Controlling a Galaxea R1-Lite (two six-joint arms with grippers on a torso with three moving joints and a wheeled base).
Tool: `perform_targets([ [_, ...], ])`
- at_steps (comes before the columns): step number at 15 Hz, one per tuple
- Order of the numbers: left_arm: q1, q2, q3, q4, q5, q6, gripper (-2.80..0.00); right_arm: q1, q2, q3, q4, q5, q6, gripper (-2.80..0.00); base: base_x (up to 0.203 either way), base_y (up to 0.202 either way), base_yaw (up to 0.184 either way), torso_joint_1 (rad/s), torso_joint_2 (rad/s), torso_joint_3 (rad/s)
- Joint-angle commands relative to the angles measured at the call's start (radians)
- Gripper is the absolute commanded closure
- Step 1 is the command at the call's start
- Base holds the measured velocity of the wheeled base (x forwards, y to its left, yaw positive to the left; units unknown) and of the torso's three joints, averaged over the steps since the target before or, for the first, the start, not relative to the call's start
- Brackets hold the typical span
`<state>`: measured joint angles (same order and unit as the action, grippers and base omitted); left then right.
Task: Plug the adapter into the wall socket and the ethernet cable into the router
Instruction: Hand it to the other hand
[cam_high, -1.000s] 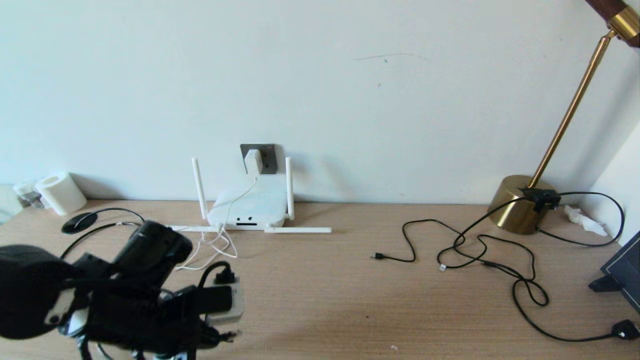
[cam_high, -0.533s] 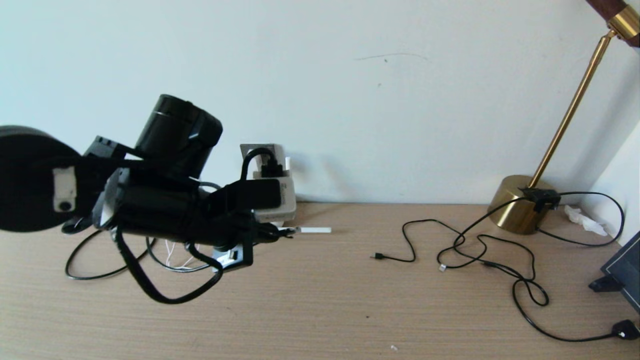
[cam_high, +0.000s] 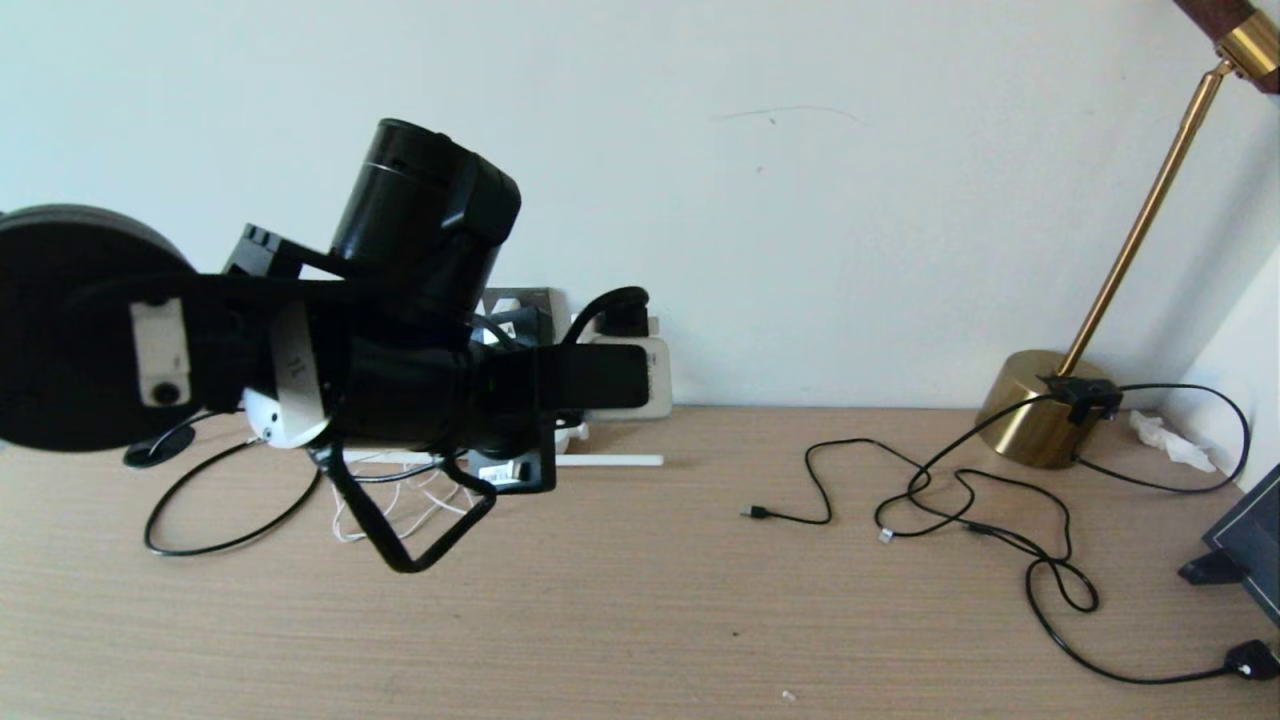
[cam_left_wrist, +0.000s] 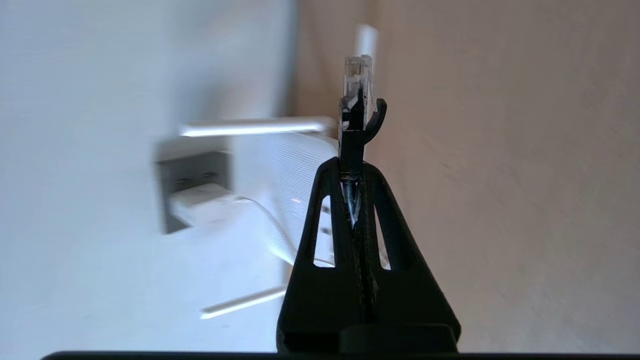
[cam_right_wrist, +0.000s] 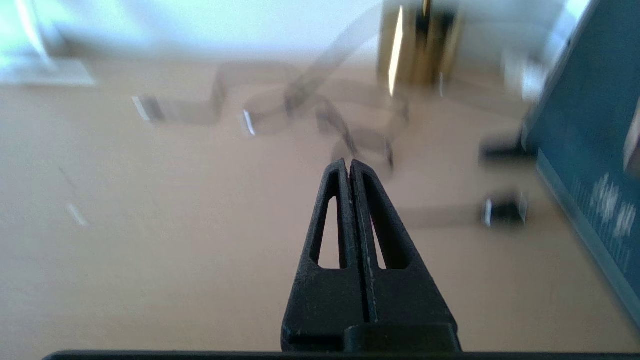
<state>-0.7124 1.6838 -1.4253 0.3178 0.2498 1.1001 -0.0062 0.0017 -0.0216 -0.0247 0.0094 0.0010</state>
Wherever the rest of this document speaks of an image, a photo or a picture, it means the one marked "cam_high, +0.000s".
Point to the white router with antennas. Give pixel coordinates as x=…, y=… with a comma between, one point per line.
x=620, y=460

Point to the grey wall socket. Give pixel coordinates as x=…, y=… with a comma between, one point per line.
x=545, y=300

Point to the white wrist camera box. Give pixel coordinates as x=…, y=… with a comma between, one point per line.
x=660, y=395

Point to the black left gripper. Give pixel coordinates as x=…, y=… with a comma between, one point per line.
x=430, y=400

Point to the crumpled white tissue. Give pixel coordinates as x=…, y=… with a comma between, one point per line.
x=1165, y=435

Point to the brass desk lamp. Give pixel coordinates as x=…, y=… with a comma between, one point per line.
x=1030, y=410

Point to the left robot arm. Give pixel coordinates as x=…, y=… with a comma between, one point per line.
x=80, y=330

